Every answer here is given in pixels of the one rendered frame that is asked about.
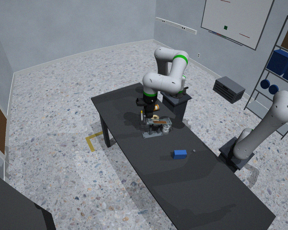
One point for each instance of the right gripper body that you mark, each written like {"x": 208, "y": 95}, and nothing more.
{"x": 148, "y": 103}

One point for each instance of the clear glass vial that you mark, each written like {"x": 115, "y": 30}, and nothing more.
{"x": 165, "y": 131}

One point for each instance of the blue rectangular block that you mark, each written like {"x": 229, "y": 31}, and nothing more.
{"x": 179, "y": 154}

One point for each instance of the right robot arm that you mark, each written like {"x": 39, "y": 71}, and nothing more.
{"x": 168, "y": 82}

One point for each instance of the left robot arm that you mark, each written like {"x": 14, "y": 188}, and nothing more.
{"x": 250, "y": 139}

